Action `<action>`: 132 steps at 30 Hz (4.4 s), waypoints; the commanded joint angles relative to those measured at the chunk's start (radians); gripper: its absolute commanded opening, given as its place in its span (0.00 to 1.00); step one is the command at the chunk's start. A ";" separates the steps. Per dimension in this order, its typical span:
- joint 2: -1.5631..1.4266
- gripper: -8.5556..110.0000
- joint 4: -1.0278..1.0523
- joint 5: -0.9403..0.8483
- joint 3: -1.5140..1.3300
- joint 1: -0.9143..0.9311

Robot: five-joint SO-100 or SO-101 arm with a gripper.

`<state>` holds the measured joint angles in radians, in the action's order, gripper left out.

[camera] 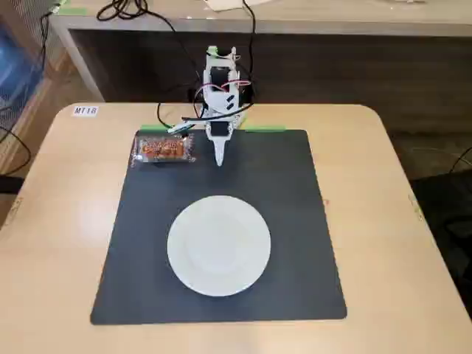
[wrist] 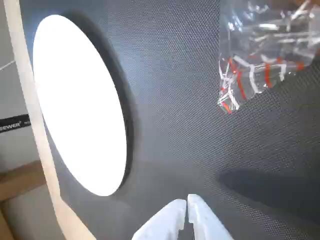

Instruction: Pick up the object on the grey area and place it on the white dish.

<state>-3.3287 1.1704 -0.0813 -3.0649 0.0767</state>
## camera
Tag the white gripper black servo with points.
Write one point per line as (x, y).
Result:
(220, 131)

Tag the clear brown snack package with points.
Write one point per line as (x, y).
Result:
(164, 147)

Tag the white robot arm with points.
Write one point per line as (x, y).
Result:
(221, 99)

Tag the white round dish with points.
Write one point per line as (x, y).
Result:
(219, 245)

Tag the green tape strip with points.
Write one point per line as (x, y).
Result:
(73, 11)
(155, 127)
(264, 128)

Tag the dark grey mat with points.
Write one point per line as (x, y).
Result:
(276, 184)

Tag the white MT18 label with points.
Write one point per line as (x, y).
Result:
(85, 111)

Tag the beige desk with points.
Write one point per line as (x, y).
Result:
(332, 22)

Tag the clear tape marker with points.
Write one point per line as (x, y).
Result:
(416, 207)

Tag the blue plastic container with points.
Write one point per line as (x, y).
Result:
(14, 62)

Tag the black office chair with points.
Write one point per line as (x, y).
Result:
(450, 206)

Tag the wrist camera on white mount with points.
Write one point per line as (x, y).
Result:
(180, 128)

